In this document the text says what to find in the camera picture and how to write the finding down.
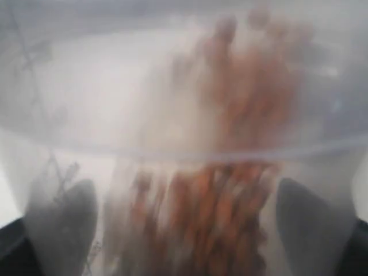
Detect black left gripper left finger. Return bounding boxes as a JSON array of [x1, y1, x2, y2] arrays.
[[1, 179, 98, 275]]

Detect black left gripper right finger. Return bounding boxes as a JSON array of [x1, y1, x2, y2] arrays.
[[275, 178, 367, 275]]

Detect brown beans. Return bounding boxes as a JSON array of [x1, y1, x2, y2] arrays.
[[131, 7, 310, 275]]

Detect clear plastic shaker bottle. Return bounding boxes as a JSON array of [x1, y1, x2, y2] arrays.
[[1, 1, 367, 275]]

